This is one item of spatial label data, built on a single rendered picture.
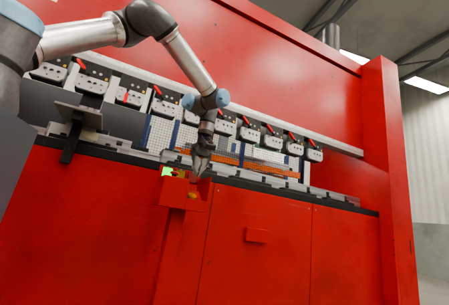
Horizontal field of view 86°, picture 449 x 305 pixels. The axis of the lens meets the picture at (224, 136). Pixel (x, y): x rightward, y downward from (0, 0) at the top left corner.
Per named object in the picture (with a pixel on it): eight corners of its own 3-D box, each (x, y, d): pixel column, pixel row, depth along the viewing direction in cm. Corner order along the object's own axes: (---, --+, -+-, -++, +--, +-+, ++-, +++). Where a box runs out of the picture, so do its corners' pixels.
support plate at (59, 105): (53, 102, 98) (55, 100, 99) (63, 120, 121) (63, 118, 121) (101, 116, 105) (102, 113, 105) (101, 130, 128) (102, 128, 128)
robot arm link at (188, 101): (198, 87, 102) (215, 98, 110) (181, 93, 109) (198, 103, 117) (196, 105, 100) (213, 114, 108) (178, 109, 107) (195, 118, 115)
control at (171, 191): (158, 205, 93) (168, 159, 98) (150, 204, 107) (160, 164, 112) (206, 213, 100) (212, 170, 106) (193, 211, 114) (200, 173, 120)
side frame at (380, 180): (402, 354, 155) (381, 54, 227) (305, 303, 229) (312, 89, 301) (425, 351, 164) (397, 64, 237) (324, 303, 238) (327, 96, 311)
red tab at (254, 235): (245, 241, 133) (247, 227, 136) (244, 240, 135) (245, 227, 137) (268, 243, 139) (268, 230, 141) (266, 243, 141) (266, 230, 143)
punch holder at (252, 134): (240, 136, 162) (243, 114, 167) (234, 139, 170) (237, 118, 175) (259, 142, 168) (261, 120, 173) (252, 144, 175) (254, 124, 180)
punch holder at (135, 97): (113, 97, 132) (122, 72, 137) (113, 103, 139) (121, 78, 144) (141, 106, 137) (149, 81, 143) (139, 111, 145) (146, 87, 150)
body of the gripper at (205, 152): (203, 159, 118) (208, 136, 120) (210, 158, 110) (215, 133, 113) (188, 156, 115) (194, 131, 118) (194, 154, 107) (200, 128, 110)
